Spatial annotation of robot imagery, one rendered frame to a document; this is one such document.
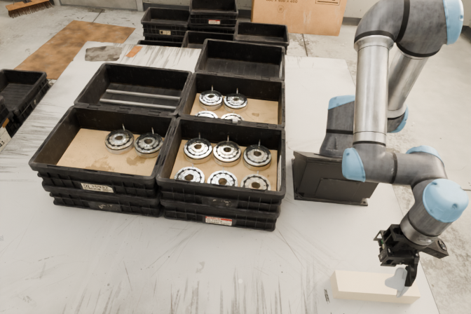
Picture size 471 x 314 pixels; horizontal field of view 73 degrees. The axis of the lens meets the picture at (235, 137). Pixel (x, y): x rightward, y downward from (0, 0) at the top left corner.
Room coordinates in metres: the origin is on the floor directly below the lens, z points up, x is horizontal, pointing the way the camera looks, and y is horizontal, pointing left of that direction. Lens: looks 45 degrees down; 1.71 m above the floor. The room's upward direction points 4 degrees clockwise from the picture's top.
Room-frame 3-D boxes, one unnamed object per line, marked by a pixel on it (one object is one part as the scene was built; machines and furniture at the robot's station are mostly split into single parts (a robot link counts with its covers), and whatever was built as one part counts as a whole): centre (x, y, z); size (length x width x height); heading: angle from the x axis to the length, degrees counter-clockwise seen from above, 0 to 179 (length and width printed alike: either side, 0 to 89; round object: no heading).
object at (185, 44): (2.27, 0.26, 0.31); 0.40 x 0.30 x 0.34; 90
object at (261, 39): (2.28, -0.14, 0.37); 0.40 x 0.30 x 0.45; 90
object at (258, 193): (0.72, 0.03, 0.92); 0.40 x 0.30 x 0.02; 87
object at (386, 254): (0.39, -0.42, 1.00); 0.09 x 0.08 x 0.12; 90
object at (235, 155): (0.79, 0.03, 0.86); 0.10 x 0.10 x 0.01
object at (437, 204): (0.40, -0.43, 1.16); 0.09 x 0.08 x 0.11; 172
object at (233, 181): (0.64, 0.03, 0.86); 0.10 x 0.10 x 0.01
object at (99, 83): (1.04, 0.41, 0.87); 0.40 x 0.30 x 0.11; 87
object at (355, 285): (0.39, -0.45, 0.73); 0.24 x 0.06 x 0.06; 90
